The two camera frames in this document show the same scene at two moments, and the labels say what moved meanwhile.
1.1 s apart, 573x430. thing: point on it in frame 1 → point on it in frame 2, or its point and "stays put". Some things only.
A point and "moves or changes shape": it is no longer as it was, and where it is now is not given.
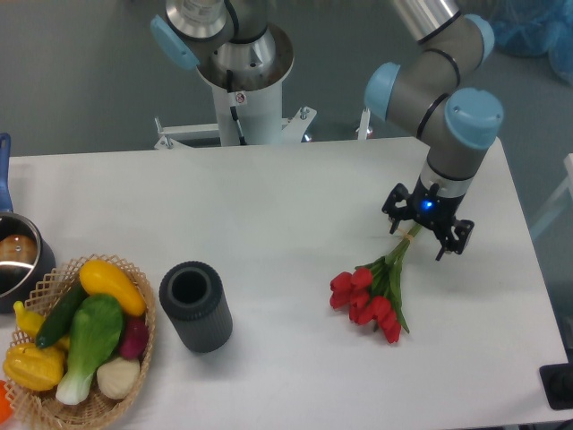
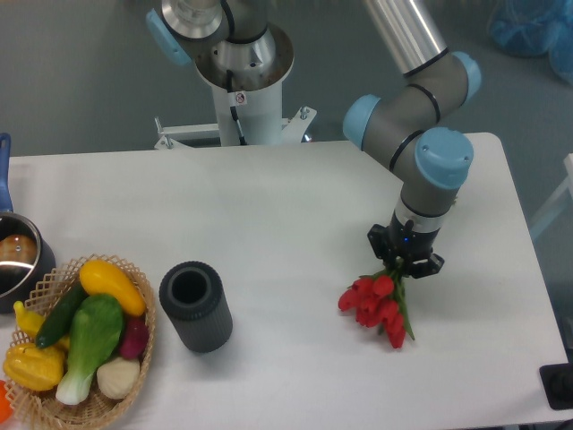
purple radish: x=134 y=341 stays put
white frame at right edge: x=568 y=168 stays put
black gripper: x=427 y=206 → x=408 y=244
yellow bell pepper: x=35 y=367 stays put
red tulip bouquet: x=373 y=292 moves or changes shape
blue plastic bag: x=536 y=28 stays put
